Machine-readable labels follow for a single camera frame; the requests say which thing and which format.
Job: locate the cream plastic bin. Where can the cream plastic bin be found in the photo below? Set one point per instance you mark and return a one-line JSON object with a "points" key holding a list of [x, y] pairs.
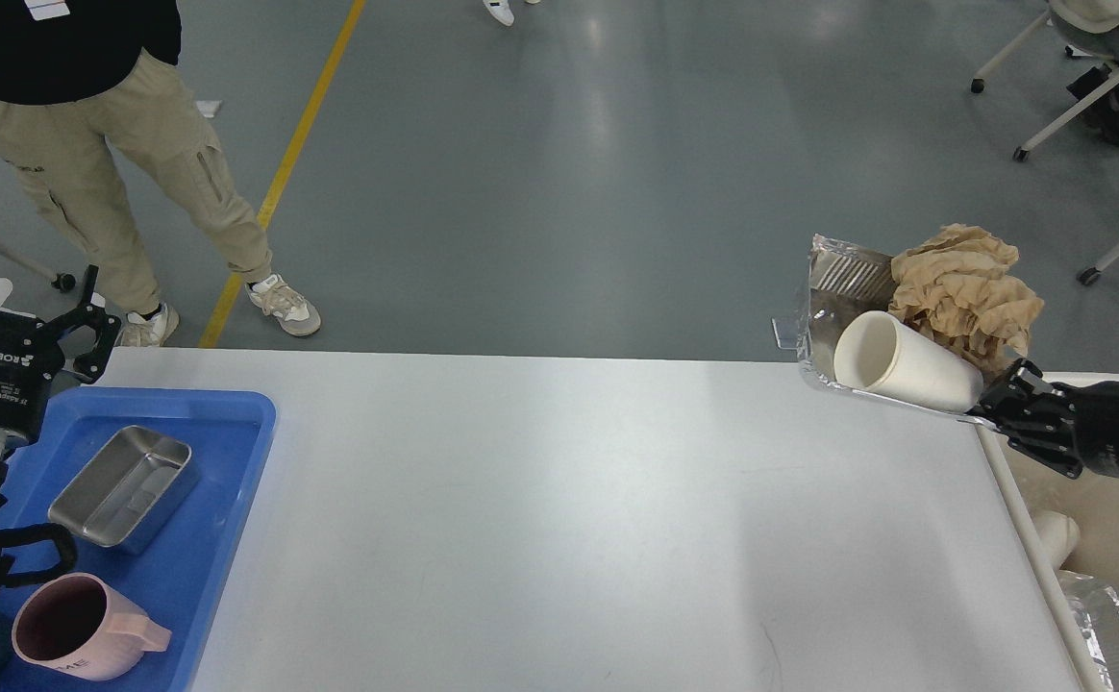
{"points": [[1092, 502]]}

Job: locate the stainless steel square tray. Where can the stainless steel square tray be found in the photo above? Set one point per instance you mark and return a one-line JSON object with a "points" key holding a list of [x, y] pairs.
{"points": [[128, 490]]}

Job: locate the person in khaki trousers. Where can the person in khaki trousers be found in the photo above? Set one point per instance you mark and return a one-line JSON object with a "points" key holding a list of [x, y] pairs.
{"points": [[83, 80]]}

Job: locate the brown paper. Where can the brown paper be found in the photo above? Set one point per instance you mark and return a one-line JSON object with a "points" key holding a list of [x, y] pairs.
{"points": [[956, 289]]}

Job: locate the pink ceramic mug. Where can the pink ceramic mug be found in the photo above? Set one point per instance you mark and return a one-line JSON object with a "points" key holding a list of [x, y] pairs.
{"points": [[80, 626]]}

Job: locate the white office chair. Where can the white office chair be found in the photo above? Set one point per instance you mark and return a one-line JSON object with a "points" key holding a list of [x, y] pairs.
{"points": [[1091, 27]]}

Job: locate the aluminium foil tray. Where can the aluminium foil tray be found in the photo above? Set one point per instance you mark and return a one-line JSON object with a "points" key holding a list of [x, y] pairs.
{"points": [[843, 281]]}

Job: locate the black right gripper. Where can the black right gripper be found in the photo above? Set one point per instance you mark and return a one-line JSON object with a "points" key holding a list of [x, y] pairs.
{"points": [[1022, 404]]}

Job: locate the white sneaker far person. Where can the white sneaker far person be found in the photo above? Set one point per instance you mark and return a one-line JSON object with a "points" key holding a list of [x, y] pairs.
{"points": [[500, 11]]}

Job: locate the white roll in bin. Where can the white roll in bin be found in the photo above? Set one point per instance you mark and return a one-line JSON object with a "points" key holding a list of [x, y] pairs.
{"points": [[1058, 536]]}

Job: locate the cream paper cup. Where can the cream paper cup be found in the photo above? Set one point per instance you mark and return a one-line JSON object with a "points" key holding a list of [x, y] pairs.
{"points": [[879, 354]]}

